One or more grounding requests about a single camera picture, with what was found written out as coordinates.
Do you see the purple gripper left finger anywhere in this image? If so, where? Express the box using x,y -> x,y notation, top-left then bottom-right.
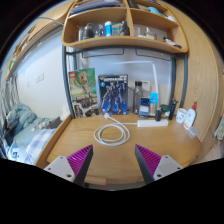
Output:
44,145 -> 93,186

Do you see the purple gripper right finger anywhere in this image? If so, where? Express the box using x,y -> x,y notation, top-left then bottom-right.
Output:
135,145 -> 182,184

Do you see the black charger adapter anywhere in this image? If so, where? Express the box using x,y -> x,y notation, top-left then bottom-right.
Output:
155,110 -> 162,121

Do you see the white power strip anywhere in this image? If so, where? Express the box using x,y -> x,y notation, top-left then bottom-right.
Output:
137,120 -> 169,127

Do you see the clear plastic cup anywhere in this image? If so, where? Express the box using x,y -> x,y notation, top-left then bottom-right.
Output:
187,126 -> 199,139

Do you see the bed with plaid sheet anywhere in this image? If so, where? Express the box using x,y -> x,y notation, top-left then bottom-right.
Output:
0,108 -> 68,165

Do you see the white cream jar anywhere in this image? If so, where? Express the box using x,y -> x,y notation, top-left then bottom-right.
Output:
176,108 -> 187,124

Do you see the white red-capped lotion bottle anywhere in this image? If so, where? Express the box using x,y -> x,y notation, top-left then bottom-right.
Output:
183,102 -> 196,130

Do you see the small blue box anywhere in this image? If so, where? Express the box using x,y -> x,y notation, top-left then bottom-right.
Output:
139,97 -> 149,118

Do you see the black electric shaver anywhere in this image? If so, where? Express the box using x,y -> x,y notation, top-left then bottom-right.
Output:
168,99 -> 179,120

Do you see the teal blanket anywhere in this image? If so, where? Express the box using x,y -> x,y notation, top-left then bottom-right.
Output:
7,104 -> 36,134

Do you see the clear water bottle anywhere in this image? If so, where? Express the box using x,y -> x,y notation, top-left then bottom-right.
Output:
133,81 -> 142,114

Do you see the green Lego Groot box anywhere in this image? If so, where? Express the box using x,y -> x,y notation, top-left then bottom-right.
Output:
69,68 -> 99,118

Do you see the blue Gundam model box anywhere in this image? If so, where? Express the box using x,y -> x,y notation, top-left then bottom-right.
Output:
98,74 -> 128,115

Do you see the dark bottle on shelf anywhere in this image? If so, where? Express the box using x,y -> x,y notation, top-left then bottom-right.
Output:
82,23 -> 94,40

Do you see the blue white spray can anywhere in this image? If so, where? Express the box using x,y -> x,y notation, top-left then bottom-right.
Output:
105,21 -> 112,37

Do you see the white coiled power cable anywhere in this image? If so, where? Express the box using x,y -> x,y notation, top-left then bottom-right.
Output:
93,112 -> 139,147

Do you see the wooden wall shelf unit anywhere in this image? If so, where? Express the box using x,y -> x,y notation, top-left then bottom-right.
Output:
62,0 -> 188,54

